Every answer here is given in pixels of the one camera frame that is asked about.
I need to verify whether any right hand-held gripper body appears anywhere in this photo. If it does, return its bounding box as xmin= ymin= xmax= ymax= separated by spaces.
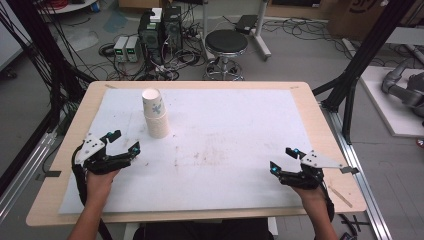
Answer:
xmin=279 ymin=149 xmax=346 ymax=191

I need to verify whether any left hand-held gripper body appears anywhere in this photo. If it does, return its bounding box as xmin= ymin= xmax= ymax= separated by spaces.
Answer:
xmin=74 ymin=132 xmax=132 ymax=176

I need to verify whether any stack of white cups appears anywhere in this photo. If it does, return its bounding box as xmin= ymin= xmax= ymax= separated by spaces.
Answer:
xmin=144 ymin=108 xmax=171 ymax=140

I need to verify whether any blue print paper cup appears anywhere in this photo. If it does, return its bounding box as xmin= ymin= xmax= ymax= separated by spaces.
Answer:
xmin=141 ymin=87 xmax=167 ymax=118

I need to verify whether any person's right hand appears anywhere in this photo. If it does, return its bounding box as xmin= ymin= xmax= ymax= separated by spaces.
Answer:
xmin=291 ymin=184 xmax=327 ymax=210

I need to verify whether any person's left hand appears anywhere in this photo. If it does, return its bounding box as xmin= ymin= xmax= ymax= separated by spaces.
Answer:
xmin=85 ymin=168 xmax=121 ymax=202

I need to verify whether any thin wooden stick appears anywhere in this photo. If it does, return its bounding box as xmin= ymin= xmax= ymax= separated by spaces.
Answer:
xmin=327 ymin=184 xmax=354 ymax=209

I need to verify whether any black tape piece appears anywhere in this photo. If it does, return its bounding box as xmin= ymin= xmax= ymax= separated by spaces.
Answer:
xmin=34 ymin=170 xmax=63 ymax=182
xmin=339 ymin=165 xmax=361 ymax=175

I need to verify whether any white table mat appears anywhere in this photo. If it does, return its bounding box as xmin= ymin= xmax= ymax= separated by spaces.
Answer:
xmin=58 ymin=87 xmax=330 ymax=215

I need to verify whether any grey bench power supply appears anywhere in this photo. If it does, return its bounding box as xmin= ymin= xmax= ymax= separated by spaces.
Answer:
xmin=113 ymin=35 xmax=130 ymax=63
xmin=125 ymin=35 xmax=143 ymax=63

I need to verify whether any person's dark clothing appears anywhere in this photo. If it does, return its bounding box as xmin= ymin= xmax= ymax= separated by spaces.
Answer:
xmin=132 ymin=217 xmax=276 ymax=240

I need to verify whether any white floor board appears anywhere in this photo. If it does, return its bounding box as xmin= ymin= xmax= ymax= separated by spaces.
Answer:
xmin=359 ymin=65 xmax=424 ymax=139

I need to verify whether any large black computer tower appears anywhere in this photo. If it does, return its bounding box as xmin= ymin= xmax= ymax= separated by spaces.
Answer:
xmin=137 ymin=9 xmax=165 ymax=65

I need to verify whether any slim black computer tower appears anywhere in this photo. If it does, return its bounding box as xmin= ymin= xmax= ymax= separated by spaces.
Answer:
xmin=162 ymin=5 xmax=184 ymax=52

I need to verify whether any small white box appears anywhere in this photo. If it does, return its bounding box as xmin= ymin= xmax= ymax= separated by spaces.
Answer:
xmin=149 ymin=7 xmax=164 ymax=24

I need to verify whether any black round stool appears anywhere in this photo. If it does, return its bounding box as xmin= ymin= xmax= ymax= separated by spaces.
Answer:
xmin=203 ymin=29 xmax=250 ymax=82

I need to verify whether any flat black device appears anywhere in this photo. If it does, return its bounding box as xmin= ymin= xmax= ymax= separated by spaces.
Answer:
xmin=234 ymin=14 xmax=260 ymax=35

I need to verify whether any brown cardboard box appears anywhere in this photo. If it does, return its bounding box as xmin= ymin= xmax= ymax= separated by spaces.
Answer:
xmin=327 ymin=0 xmax=424 ymax=42

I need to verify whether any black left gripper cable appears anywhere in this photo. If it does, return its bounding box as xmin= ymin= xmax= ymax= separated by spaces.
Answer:
xmin=71 ymin=143 xmax=114 ymax=240

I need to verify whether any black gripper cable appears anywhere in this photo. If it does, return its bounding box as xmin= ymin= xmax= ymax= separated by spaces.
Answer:
xmin=319 ymin=179 xmax=336 ymax=224
xmin=71 ymin=143 xmax=114 ymax=240

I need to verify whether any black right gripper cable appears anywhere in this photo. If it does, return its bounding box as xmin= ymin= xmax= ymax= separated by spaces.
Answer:
xmin=319 ymin=179 xmax=336 ymax=224

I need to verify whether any aluminium floor rail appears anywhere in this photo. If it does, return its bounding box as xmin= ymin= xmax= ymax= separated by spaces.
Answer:
xmin=0 ymin=130 xmax=58 ymax=224
xmin=320 ymin=102 xmax=394 ymax=240

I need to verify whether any tangle of floor cables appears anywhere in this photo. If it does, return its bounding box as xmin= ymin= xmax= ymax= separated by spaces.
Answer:
xmin=84 ymin=19 xmax=208 ymax=82

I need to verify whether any black metal frame with cables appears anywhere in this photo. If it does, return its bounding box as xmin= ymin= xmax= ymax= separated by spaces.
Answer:
xmin=0 ymin=0 xmax=98 ymax=198

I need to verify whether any white desk frame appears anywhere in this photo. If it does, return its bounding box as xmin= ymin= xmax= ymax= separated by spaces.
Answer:
xmin=199 ymin=0 xmax=273 ymax=63

